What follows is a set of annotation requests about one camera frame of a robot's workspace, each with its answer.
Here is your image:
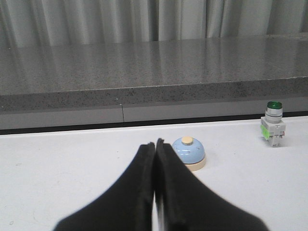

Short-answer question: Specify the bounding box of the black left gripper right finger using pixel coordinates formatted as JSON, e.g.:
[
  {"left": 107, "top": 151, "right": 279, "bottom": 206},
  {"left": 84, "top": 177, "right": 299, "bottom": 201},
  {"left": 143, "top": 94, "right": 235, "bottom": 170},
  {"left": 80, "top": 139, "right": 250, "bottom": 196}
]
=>
[{"left": 155, "top": 139, "right": 268, "bottom": 231}]

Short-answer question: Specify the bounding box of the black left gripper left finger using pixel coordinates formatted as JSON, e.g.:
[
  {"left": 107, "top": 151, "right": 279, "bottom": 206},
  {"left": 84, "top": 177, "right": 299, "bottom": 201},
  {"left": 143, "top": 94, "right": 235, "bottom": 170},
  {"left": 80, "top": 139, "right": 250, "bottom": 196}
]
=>
[{"left": 55, "top": 142, "right": 155, "bottom": 231}]

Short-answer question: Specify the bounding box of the blue call bell cream base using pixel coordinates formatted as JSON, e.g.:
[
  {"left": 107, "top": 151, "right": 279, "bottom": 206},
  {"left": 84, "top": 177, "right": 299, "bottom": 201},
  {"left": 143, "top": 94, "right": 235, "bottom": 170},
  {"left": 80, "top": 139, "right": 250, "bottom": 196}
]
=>
[{"left": 172, "top": 136, "right": 205, "bottom": 171}]

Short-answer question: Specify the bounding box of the grey stone counter ledge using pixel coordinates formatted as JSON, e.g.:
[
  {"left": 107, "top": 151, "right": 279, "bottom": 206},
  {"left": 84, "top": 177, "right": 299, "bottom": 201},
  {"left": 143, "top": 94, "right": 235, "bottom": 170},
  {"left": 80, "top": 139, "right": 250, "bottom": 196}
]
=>
[{"left": 0, "top": 33, "right": 308, "bottom": 129}]

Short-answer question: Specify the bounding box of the white pleated curtain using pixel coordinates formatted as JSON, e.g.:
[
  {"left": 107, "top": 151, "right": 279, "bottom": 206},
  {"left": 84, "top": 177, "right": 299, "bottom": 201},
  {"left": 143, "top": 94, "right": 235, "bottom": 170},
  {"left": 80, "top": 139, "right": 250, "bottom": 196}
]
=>
[{"left": 0, "top": 0, "right": 308, "bottom": 48}]

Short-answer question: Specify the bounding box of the green pilot light switch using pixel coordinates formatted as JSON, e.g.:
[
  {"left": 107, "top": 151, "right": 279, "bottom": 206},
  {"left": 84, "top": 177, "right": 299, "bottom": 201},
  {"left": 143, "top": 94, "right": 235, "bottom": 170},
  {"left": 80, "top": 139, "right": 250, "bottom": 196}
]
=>
[{"left": 260, "top": 101, "right": 286, "bottom": 147}]

